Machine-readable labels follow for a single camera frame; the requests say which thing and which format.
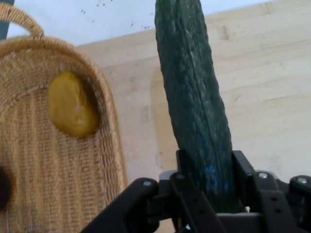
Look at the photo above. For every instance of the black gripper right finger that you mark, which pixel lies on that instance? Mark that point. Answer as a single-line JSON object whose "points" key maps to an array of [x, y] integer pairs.
{"points": [[274, 201]]}

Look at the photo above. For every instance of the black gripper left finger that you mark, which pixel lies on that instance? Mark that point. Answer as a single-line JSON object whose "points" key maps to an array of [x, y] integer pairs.
{"points": [[150, 206]]}

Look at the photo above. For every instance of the dark green cucumber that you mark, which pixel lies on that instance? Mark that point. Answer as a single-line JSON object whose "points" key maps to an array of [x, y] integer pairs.
{"points": [[192, 97]]}

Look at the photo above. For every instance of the woven wicker basket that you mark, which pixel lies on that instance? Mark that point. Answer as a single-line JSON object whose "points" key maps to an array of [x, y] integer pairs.
{"points": [[48, 182]]}

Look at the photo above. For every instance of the yellow potato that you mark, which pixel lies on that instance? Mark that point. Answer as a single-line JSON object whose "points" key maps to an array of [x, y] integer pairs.
{"points": [[70, 106]]}

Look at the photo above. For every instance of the dark round object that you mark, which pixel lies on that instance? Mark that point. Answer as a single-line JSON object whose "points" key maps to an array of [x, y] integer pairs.
{"points": [[3, 189]]}

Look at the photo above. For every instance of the dark teal post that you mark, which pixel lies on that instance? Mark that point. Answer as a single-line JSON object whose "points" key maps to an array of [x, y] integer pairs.
{"points": [[5, 17]]}

